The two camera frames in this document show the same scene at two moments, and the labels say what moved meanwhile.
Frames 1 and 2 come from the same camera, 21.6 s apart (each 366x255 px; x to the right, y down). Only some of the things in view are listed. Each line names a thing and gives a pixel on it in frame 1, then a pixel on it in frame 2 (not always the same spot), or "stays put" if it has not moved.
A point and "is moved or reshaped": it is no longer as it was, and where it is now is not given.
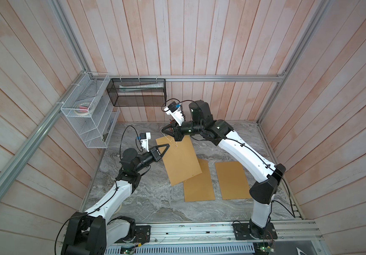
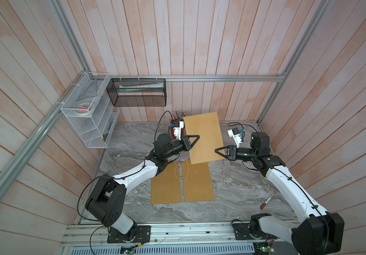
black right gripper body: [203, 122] to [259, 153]
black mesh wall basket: [138, 92] stays put
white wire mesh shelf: [92, 111] stays put
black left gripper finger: [156, 153] to [186, 143]
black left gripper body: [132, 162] to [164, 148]
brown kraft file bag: [200, 187] stays put
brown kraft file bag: [181, 160] to [165, 186]
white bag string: [170, 141] is moved or reshaped
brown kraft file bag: [232, 180] to [207, 126]
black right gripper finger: [171, 129] to [231, 152]
